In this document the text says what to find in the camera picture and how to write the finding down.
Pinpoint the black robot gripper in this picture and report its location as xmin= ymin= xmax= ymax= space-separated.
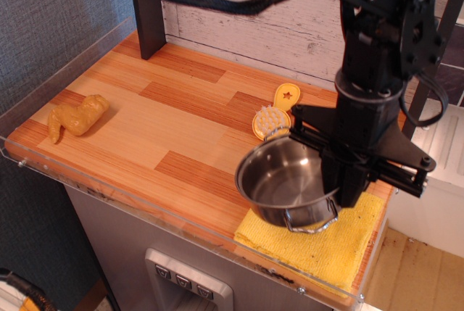
xmin=291 ymin=94 xmax=436 ymax=208

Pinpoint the stainless steel pan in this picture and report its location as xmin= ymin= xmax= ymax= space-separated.
xmin=235 ymin=135 xmax=341 ymax=234

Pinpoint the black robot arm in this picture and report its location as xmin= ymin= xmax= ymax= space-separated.
xmin=291 ymin=0 xmax=449 ymax=207

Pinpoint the yellow folded cloth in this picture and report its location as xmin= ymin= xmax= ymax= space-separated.
xmin=234 ymin=192 xmax=385 ymax=291

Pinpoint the yellow scrub brush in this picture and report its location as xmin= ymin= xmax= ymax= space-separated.
xmin=252 ymin=83 xmax=301 ymax=141

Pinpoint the white toy sink unit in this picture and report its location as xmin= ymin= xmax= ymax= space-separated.
xmin=387 ymin=105 xmax=463 ymax=257

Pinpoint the silver dispenser button panel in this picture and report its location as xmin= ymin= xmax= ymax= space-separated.
xmin=144 ymin=248 xmax=234 ymax=310

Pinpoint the grey toy kitchen cabinet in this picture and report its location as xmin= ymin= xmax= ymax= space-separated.
xmin=66 ymin=186 xmax=328 ymax=310

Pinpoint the clear acrylic table guard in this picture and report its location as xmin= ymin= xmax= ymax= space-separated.
xmin=1 ymin=19 xmax=386 ymax=310

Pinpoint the toy chicken wing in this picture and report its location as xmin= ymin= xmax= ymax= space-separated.
xmin=47 ymin=94 xmax=109 ymax=144

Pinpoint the yellow object bottom left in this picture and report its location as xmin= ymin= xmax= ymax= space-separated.
xmin=1 ymin=268 xmax=57 ymax=311

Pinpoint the dark right frame post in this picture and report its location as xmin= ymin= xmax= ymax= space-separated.
xmin=400 ymin=0 xmax=464 ymax=142

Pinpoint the dark frame post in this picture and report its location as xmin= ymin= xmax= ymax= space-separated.
xmin=133 ymin=0 xmax=166 ymax=60
xmin=400 ymin=0 xmax=464 ymax=142

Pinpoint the dark left frame post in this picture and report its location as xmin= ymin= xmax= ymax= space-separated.
xmin=133 ymin=0 xmax=166 ymax=60

